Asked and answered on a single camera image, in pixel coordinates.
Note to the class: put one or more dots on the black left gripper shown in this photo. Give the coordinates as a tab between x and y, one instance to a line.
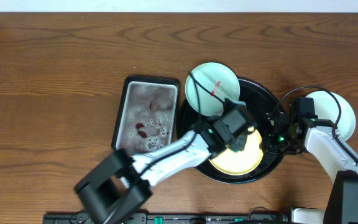
243	142

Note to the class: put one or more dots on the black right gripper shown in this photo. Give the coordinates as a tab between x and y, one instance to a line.
270	147

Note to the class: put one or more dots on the yellow plate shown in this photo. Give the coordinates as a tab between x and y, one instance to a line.
241	162

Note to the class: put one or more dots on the mint green plate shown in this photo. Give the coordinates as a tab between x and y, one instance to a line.
219	80
326	108

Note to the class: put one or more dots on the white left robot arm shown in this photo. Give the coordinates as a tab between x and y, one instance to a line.
119	185

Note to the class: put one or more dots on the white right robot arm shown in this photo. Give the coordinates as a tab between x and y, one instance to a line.
321	138

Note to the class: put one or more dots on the round black tray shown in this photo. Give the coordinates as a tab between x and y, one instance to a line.
260	101

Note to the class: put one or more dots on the black rectangular soapy water tray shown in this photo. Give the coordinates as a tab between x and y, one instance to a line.
146	114

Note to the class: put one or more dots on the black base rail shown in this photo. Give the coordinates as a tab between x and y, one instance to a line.
197	218

